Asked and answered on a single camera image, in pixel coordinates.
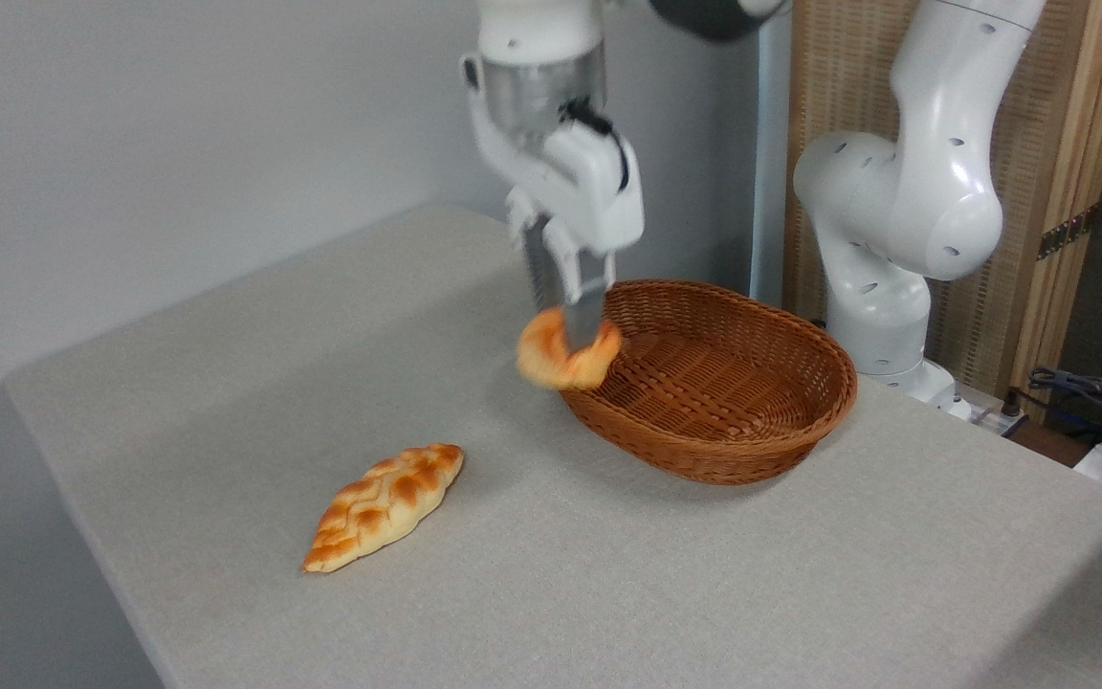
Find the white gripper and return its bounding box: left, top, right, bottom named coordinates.
left=461, top=54, right=647, bottom=353

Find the round knotted bread roll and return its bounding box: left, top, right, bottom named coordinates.
left=516, top=307, right=625, bottom=392

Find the long braided bread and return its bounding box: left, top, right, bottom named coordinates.
left=301, top=442, right=466, bottom=575

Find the brown wicker basket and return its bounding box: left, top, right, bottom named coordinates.
left=559, top=278, right=859, bottom=487

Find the white vertical pole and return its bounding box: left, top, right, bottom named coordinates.
left=749, top=8, right=794, bottom=308

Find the white power strip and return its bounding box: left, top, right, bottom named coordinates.
left=968, top=400, right=1031, bottom=438

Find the metal screen hinge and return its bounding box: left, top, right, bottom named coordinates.
left=1036, top=205, right=1100, bottom=262

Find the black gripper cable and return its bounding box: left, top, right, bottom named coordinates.
left=559, top=98, right=630, bottom=192

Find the bundle of dark cables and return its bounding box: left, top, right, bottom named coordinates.
left=1025, top=333, right=1102, bottom=451

